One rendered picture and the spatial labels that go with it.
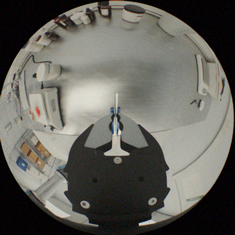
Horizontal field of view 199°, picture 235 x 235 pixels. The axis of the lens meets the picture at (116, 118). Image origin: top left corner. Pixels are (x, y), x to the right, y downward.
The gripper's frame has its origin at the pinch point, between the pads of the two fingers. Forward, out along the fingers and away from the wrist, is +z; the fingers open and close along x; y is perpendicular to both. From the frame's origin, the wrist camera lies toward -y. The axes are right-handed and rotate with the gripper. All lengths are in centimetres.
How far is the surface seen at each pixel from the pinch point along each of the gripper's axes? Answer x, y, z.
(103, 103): -3.9, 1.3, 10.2
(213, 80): 71, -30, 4
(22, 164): -234, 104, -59
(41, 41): -29.8, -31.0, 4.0
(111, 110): -1.1, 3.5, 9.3
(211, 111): 112, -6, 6
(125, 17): 2.5, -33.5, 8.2
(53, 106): -22.5, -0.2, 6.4
